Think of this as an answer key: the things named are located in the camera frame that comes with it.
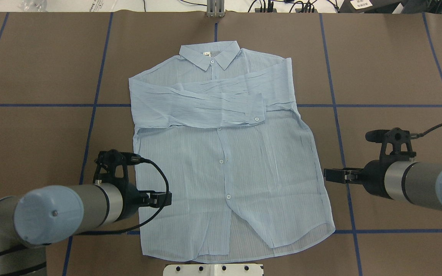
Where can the black label printer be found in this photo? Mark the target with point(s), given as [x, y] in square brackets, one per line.
[369, 6]

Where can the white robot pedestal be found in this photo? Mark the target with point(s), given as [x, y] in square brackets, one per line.
[249, 269]

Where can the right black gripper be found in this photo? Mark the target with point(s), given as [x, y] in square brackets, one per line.
[373, 176]

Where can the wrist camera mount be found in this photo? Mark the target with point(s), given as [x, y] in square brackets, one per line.
[395, 144]
[112, 166]

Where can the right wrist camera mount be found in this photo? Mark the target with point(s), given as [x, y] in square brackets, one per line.
[395, 144]

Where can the aluminium frame post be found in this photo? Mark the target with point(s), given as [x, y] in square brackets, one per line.
[215, 8]

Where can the light blue button shirt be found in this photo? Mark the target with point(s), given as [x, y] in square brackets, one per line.
[223, 125]

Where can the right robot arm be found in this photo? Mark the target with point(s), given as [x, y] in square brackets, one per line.
[417, 183]

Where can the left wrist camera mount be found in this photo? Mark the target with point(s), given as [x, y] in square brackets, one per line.
[112, 166]

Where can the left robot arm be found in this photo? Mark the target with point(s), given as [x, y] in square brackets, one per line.
[51, 214]

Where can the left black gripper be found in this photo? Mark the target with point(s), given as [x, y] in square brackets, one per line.
[130, 199]

